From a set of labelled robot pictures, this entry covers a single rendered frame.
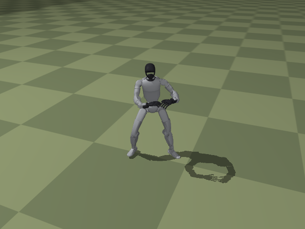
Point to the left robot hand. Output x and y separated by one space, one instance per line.
167 102

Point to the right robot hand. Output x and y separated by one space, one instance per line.
154 103

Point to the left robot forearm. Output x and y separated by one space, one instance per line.
176 97

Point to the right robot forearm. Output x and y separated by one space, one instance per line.
138 102

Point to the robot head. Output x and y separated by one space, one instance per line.
150 68

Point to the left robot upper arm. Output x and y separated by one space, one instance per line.
167 86

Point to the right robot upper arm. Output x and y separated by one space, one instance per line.
137 88

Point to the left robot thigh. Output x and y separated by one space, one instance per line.
165 120

